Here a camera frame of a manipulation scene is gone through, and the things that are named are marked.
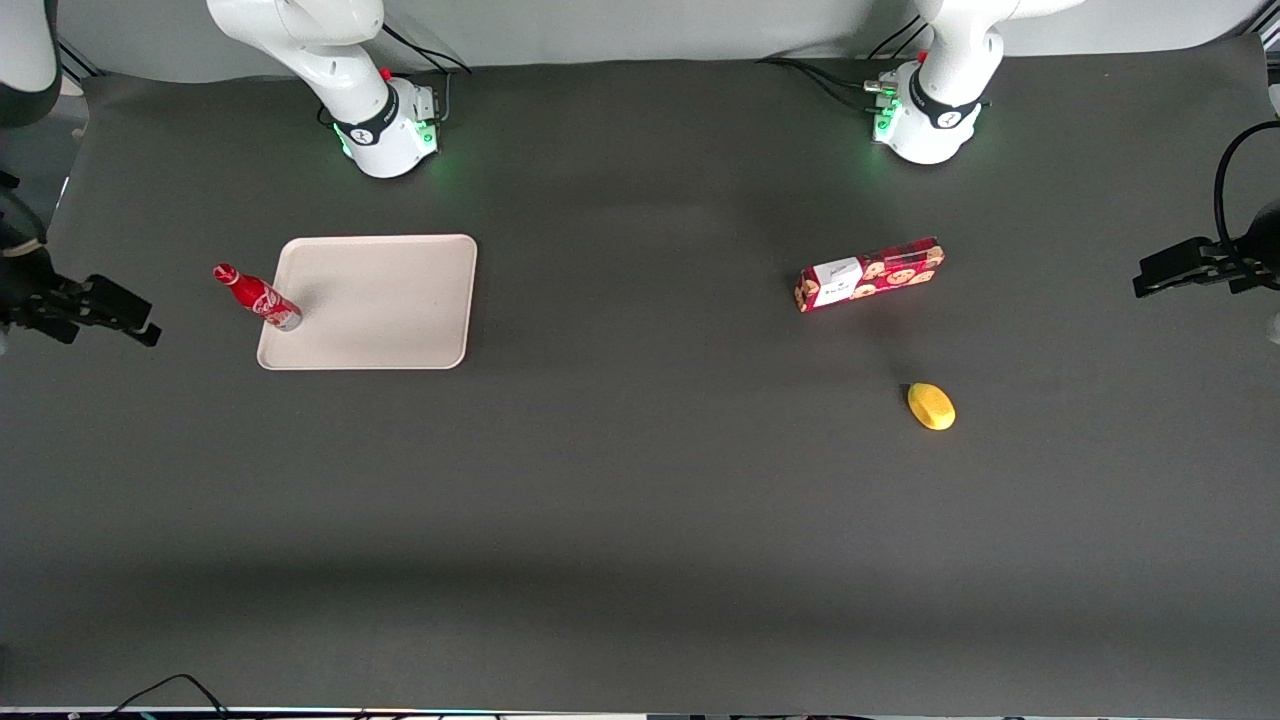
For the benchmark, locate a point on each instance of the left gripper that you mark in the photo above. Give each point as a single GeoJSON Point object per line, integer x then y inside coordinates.
{"type": "Point", "coordinates": [1232, 268]}

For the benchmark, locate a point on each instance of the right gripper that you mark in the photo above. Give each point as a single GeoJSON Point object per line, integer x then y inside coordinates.
{"type": "Point", "coordinates": [42, 303]}

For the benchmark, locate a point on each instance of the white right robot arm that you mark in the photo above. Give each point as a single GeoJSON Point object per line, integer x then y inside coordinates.
{"type": "Point", "coordinates": [340, 70]}

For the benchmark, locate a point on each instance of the beige plastic tray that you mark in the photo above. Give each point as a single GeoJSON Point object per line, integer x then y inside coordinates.
{"type": "Point", "coordinates": [390, 300]}

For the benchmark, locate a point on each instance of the red cookie box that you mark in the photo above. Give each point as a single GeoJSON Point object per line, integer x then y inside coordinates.
{"type": "Point", "coordinates": [870, 275]}

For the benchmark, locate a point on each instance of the yellow lemon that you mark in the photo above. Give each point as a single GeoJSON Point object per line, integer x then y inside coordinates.
{"type": "Point", "coordinates": [931, 406]}

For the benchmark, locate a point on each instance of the dark grey table mat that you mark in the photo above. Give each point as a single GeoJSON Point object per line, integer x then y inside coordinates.
{"type": "Point", "coordinates": [640, 480]}

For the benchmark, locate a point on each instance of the red coke bottle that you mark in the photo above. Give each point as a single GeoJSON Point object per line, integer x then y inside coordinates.
{"type": "Point", "coordinates": [260, 298]}

